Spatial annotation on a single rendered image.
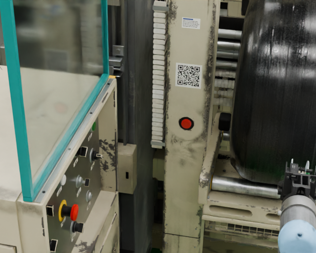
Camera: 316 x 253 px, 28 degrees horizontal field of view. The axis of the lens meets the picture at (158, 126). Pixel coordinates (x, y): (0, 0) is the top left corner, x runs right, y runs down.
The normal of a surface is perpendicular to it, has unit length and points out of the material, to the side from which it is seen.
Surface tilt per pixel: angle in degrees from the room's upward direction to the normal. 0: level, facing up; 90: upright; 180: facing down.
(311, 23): 29
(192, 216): 90
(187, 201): 90
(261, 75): 61
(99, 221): 0
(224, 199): 0
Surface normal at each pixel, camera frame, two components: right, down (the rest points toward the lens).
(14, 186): 0.02, -0.85
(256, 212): -0.21, 0.51
